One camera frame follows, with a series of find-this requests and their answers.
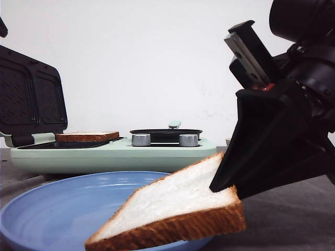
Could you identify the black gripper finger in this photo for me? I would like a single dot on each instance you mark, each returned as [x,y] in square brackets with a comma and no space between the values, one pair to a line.
[308,156]

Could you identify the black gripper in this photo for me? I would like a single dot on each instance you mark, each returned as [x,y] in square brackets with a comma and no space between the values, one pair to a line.
[268,121]

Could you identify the toast bread slice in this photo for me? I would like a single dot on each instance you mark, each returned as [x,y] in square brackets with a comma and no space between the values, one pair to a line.
[86,136]
[179,206]

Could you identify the mint green breakfast maker base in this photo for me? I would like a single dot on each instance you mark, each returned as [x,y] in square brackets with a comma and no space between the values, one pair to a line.
[115,155]

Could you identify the right silver control knob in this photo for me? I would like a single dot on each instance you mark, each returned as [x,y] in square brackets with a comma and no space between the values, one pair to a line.
[188,140]

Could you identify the silver control knob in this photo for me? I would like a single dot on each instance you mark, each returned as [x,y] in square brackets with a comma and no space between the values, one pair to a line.
[188,140]
[141,139]

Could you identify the black frying pan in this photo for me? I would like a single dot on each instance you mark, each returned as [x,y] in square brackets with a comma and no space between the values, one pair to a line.
[166,135]

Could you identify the left silver control knob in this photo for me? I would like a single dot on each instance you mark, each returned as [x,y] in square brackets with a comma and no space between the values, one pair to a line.
[141,139]

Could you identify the blue plastic plate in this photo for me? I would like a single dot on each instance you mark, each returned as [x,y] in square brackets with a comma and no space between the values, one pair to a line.
[61,215]

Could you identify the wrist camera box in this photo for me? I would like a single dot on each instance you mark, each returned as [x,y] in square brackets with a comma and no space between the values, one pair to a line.
[252,64]

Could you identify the mint green pan handle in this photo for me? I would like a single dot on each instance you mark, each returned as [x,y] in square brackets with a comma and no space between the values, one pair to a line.
[175,124]

